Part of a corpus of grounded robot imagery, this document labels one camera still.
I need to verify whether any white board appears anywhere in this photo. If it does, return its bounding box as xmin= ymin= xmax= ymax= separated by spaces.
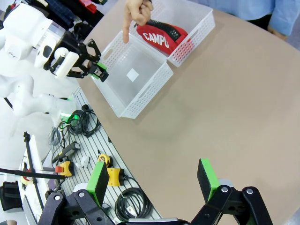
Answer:
xmin=17 ymin=135 xmax=51 ymax=211

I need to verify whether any black cable coil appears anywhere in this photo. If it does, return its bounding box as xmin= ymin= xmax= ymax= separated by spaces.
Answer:
xmin=114 ymin=187 xmax=153 ymax=223

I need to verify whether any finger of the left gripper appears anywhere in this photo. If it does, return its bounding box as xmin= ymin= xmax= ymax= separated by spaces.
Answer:
xmin=67 ymin=66 xmax=101 ymax=80
xmin=79 ymin=38 xmax=108 ymax=71

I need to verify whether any black tripod stand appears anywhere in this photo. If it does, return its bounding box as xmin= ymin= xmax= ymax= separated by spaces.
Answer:
xmin=23 ymin=131 xmax=45 ymax=211

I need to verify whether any black cable bundle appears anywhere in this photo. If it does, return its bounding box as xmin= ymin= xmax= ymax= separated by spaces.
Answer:
xmin=60 ymin=104 xmax=100 ymax=139

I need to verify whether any navy garment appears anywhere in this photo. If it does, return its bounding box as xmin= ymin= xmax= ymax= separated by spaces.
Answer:
xmin=44 ymin=0 xmax=79 ymax=28

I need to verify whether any white perforated plastic basket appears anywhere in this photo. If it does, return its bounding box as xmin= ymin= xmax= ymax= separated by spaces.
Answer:
xmin=93 ymin=30 xmax=174 ymax=119
xmin=129 ymin=0 xmax=216 ymax=68

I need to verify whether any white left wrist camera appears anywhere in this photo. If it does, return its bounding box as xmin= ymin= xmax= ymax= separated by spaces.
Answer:
xmin=55 ymin=47 xmax=78 ymax=79

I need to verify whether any person's left forearm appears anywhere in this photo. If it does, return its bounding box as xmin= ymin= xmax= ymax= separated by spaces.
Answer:
xmin=268 ymin=0 xmax=300 ymax=36

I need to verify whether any grey slotted platform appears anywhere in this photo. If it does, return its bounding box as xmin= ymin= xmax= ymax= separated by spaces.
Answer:
xmin=22 ymin=86 xmax=163 ymax=225

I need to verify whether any red CAMPUS pouch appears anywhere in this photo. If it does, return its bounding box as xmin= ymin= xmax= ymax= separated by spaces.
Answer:
xmin=133 ymin=18 xmax=195 ymax=56

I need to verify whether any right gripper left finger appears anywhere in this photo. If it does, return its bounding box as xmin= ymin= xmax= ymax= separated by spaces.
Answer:
xmin=37 ymin=160 xmax=112 ymax=225

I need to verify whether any black rod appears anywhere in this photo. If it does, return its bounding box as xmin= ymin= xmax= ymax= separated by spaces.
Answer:
xmin=0 ymin=167 xmax=68 ymax=181

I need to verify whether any grey cable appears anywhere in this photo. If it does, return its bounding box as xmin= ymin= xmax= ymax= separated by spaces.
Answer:
xmin=48 ymin=126 xmax=62 ymax=146

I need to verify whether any yellow emergency stop button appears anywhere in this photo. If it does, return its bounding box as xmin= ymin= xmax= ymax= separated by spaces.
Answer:
xmin=54 ymin=161 xmax=75 ymax=178

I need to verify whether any grey handheld controller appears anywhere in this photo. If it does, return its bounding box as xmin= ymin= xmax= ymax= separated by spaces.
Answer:
xmin=51 ymin=142 xmax=82 ymax=165

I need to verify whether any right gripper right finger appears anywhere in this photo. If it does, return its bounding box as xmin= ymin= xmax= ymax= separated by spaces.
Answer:
xmin=190 ymin=158 xmax=274 ymax=225

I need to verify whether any small white clip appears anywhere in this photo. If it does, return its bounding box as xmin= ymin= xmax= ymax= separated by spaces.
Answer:
xmin=75 ymin=156 xmax=90 ymax=169

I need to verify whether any person's right hand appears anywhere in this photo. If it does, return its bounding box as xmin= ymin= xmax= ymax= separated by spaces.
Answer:
xmin=122 ymin=0 xmax=155 ymax=44

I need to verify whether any yellow connector plug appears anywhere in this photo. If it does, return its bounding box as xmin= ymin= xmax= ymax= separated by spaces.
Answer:
xmin=106 ymin=167 xmax=125 ymax=188

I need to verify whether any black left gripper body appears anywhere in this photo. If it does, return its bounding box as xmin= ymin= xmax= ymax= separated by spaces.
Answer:
xmin=44 ymin=30 xmax=83 ymax=78

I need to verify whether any person's left hand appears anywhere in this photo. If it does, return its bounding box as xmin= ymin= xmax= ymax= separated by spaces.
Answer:
xmin=267 ymin=25 xmax=288 ymax=41

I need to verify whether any person in blue shirt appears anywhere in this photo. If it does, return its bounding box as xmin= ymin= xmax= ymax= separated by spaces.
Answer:
xmin=187 ymin=0 xmax=300 ymax=36

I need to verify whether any black fabric case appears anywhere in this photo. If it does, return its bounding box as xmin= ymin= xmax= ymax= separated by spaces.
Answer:
xmin=0 ymin=180 xmax=22 ymax=213

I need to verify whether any red fabric item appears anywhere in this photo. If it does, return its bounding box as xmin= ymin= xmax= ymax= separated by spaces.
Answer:
xmin=78 ymin=0 xmax=98 ymax=14

